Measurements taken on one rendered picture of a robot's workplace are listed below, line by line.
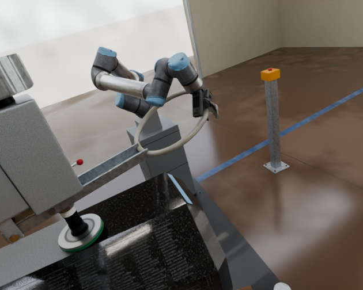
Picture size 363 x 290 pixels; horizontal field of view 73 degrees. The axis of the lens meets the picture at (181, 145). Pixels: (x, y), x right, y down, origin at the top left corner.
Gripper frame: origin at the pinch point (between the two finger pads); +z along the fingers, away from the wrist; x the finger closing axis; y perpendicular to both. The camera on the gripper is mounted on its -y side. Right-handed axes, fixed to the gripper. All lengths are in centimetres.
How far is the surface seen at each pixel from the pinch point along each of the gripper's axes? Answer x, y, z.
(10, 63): 33, -33, -73
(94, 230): 51, -62, -2
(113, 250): 45, -67, 9
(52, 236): 81, -67, -4
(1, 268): 91, -87, -13
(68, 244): 58, -70, -6
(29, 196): 47, -63, -38
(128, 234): 40, -59, 10
